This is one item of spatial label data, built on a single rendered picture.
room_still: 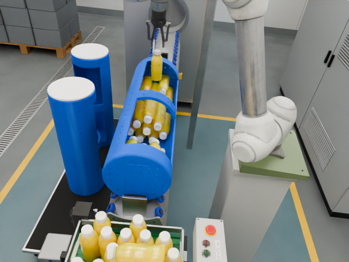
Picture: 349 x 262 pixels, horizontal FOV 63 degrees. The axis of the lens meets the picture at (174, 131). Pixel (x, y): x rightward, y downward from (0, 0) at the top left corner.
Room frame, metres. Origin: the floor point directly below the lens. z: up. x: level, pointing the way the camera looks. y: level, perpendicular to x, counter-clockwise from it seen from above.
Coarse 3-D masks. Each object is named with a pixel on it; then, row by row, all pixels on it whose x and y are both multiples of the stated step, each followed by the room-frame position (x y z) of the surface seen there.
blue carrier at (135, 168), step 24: (144, 72) 1.62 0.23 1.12; (168, 72) 1.63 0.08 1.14; (144, 96) 1.17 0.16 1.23; (120, 120) 1.03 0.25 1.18; (120, 144) 0.83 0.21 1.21; (144, 144) 0.83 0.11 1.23; (168, 144) 1.08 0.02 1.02; (120, 168) 0.76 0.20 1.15; (144, 168) 0.76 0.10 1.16; (168, 168) 0.78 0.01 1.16; (120, 192) 0.76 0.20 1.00; (144, 192) 0.76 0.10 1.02
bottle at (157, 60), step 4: (156, 56) 1.51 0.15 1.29; (160, 56) 1.52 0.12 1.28; (152, 60) 1.51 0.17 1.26; (156, 60) 1.50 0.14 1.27; (160, 60) 1.51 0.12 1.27; (152, 64) 1.51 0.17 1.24; (156, 64) 1.50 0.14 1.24; (160, 64) 1.51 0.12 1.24; (152, 68) 1.51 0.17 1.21; (156, 68) 1.50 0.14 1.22; (160, 68) 1.51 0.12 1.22; (152, 72) 1.51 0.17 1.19; (156, 72) 1.50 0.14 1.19; (160, 72) 1.51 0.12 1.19; (152, 76) 1.51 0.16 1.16; (156, 76) 1.50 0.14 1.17; (160, 76) 1.51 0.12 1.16; (156, 80) 1.50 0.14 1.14
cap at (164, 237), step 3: (162, 231) 0.55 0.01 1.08; (165, 231) 0.55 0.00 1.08; (159, 234) 0.54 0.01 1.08; (162, 234) 0.54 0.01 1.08; (165, 234) 0.54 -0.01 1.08; (168, 234) 0.54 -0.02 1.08; (159, 237) 0.53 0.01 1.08; (162, 237) 0.53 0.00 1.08; (165, 237) 0.53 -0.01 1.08; (168, 237) 0.53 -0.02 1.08; (159, 240) 0.53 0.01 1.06; (162, 240) 0.52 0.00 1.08; (165, 240) 0.52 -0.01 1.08; (168, 240) 0.52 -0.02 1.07
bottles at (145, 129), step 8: (152, 88) 1.49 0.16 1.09; (168, 96) 1.45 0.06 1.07; (168, 120) 1.22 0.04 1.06; (136, 128) 1.15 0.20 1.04; (144, 128) 1.12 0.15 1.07; (152, 128) 1.15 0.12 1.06; (168, 128) 1.16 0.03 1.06; (136, 136) 1.13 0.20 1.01; (144, 136) 1.14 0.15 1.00; (152, 136) 1.13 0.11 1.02; (160, 136) 1.11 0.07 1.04
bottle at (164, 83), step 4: (164, 76) 1.59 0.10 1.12; (168, 76) 1.61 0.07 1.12; (160, 80) 1.55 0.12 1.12; (164, 80) 1.54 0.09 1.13; (168, 80) 1.57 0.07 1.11; (160, 84) 1.49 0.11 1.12; (164, 84) 1.49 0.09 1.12; (168, 84) 1.52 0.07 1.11; (160, 88) 1.47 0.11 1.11; (164, 88) 1.47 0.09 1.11; (168, 88) 1.50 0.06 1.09
